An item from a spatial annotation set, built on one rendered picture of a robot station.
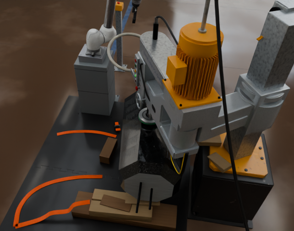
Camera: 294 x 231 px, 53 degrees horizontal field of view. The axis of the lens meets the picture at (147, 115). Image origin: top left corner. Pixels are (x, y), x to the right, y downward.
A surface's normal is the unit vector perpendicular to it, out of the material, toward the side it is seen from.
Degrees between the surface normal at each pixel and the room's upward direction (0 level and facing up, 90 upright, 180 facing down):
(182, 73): 90
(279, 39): 90
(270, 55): 90
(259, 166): 0
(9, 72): 0
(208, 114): 90
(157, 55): 0
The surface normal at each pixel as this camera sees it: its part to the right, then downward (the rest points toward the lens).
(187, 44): -0.69, 0.48
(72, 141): 0.04, -0.72
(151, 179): -0.11, 0.69
